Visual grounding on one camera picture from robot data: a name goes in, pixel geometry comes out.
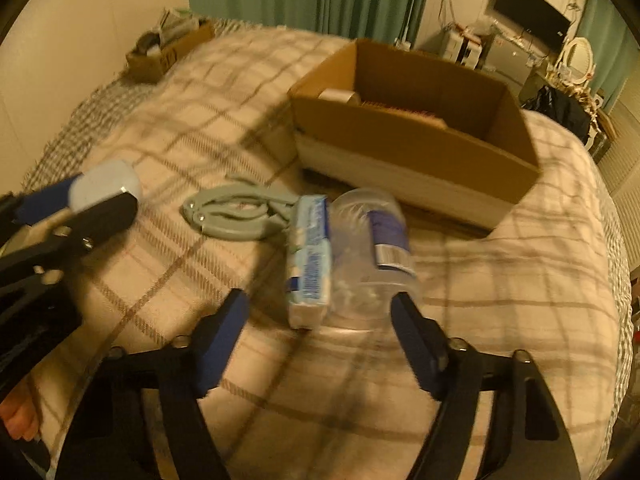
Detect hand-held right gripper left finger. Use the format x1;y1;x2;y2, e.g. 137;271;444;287
54;287;251;480

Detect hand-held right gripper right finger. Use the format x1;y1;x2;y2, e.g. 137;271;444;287
391;292;583;480

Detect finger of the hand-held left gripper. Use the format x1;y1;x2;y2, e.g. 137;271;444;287
0;174;85;253
0;191;139;307

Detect white round plastic object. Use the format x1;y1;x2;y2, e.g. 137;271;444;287
70;160;142;214

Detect clear plastic bottle blue label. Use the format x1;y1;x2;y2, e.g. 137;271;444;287
325;187;424;332

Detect blue tissue pack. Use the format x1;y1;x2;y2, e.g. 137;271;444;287
286;194;334;331

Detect large cardboard box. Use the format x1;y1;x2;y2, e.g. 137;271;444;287
287;38;544;234

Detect person's left hand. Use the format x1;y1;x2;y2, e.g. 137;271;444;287
0;394;42;444

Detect grey hand grip exerciser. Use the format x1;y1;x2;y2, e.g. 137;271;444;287
181;175;301;244

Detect plaid blanket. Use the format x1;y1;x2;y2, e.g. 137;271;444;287
22;17;634;480

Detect small cardboard box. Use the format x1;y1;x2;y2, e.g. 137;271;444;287
125;19;216;84

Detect white green packets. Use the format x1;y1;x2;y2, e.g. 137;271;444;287
159;7;202;42

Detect red ribbed item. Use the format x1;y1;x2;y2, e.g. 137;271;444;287
357;100;449;131

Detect silver item in box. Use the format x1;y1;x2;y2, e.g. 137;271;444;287
318;88;361;106

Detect white slatted cabinet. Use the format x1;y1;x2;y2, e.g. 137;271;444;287
596;100;640;273

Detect black bag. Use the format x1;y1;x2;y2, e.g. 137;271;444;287
522;85;591;144

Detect grey cabinet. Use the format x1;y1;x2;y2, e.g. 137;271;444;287
480;35;552;97

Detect white appliance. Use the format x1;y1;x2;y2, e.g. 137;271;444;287
442;27;486;69

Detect white oval mirror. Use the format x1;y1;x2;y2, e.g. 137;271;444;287
552;37;596;87

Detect narrow green curtain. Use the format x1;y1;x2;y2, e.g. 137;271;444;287
575;0;636;112

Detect black flat television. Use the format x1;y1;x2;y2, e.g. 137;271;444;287
492;0;572;54

